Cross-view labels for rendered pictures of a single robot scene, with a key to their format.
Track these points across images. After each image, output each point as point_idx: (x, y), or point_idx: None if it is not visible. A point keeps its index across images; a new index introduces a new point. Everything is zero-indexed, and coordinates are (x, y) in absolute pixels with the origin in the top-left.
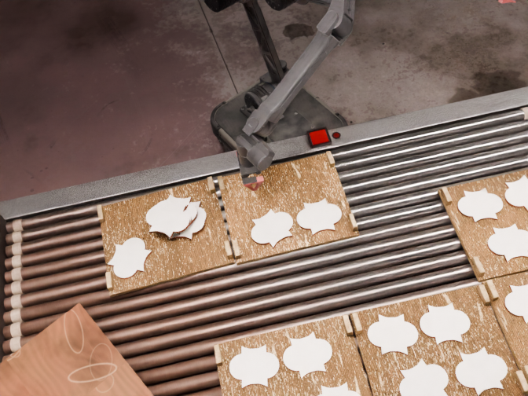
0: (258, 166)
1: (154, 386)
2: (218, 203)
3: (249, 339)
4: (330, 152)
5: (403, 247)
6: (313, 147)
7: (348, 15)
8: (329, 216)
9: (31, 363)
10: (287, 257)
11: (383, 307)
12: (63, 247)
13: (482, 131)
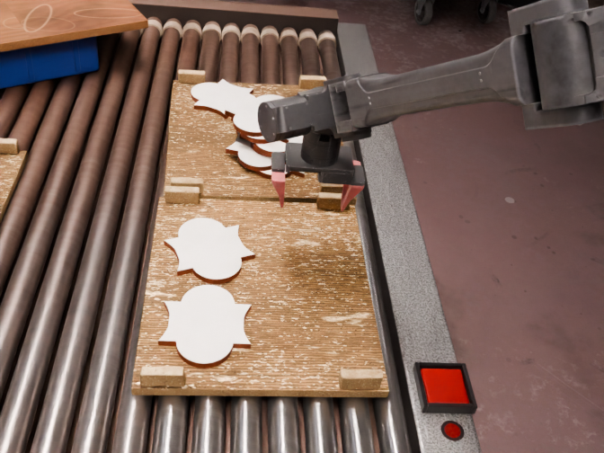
0: (259, 107)
1: (12, 102)
2: (294, 196)
3: (6, 185)
4: (376, 377)
5: None
6: (414, 370)
7: (594, 54)
8: (197, 339)
9: None
10: (144, 272)
11: None
12: (273, 61)
13: None
